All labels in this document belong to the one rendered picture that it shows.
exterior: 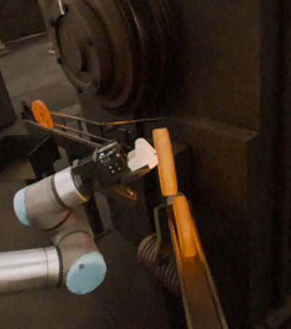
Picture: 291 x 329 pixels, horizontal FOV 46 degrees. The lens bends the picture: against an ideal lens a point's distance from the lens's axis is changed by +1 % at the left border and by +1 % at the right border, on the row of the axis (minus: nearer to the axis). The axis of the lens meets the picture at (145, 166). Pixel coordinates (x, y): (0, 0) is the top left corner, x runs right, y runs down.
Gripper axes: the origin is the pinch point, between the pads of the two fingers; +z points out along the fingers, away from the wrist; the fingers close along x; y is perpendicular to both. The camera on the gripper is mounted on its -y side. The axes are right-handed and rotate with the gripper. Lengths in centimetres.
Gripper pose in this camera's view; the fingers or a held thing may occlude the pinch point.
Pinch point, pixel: (162, 154)
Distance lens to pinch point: 77.7
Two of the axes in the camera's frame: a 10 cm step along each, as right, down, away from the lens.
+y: -4.3, -7.7, -4.6
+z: 9.0, -4.0, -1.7
